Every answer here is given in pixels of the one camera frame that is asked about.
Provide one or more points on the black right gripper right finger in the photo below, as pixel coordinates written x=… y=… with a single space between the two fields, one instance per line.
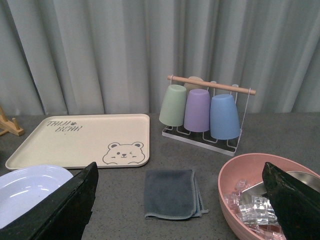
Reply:
x=296 y=205

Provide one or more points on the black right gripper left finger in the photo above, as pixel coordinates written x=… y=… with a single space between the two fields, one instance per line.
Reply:
x=63 y=215

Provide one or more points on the white round plate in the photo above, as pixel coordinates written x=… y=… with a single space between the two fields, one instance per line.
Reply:
x=22 y=189

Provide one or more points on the metal scoop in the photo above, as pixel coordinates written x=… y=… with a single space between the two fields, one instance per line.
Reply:
x=260 y=190

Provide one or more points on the clear ice cubes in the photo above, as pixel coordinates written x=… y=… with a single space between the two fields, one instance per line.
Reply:
x=256 y=213

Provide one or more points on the pink plastic bowl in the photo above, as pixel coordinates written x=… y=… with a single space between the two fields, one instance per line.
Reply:
x=249 y=167

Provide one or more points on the beige bear tray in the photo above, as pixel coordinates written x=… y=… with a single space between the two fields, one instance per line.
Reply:
x=75 y=141

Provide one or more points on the wooden dish rack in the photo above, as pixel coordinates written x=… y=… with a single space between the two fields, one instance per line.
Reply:
x=9 y=126

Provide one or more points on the blue plastic cup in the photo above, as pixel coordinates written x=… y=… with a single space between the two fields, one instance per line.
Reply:
x=224 y=118

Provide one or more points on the grey folded cloth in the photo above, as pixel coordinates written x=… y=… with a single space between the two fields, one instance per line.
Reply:
x=172 y=195

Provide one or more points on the purple plastic cup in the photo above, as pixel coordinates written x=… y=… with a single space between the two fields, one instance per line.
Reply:
x=197 y=111

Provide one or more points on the green plastic cup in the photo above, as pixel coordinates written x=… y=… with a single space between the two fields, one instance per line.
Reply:
x=173 y=106

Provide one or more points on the grey curtain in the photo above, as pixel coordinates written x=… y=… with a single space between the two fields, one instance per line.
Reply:
x=70 y=57

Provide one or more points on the beige plastic cup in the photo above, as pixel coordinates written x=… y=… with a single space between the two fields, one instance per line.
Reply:
x=190 y=86

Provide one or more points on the white wire cup rack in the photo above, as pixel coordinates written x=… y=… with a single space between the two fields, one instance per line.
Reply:
x=204 y=139

